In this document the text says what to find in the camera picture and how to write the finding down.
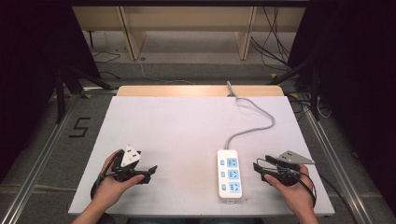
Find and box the person's right hand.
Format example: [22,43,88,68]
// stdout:
[263,163,318,217]

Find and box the black metal stand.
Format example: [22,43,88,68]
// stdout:
[54,65,115,125]
[268,60,322,121]

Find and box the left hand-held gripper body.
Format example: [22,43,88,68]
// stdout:
[112,144,142,183]

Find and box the thin black floor cable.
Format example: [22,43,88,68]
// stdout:
[91,49,122,80]

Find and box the person's left hand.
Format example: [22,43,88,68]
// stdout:
[91,149,146,212]

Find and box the dark curtain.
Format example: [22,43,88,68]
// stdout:
[0,0,102,185]
[286,0,396,208]

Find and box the light wooden bench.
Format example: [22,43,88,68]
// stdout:
[71,6,306,62]

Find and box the white table mat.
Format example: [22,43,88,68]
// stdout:
[67,95,336,218]

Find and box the white floor cable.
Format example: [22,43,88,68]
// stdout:
[135,58,194,86]

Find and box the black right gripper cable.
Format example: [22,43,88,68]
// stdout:
[256,158,358,224]

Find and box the aluminium floor rail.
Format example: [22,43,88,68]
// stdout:
[303,108,376,224]
[0,92,82,224]

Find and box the bundle of black floor cables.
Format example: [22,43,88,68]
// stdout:
[249,6,292,69]

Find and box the white power strip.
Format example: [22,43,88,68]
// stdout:
[216,148,244,205]

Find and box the grey power strip cable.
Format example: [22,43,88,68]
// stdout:
[224,80,276,151]

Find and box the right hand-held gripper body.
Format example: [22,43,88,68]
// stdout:
[267,150,316,188]

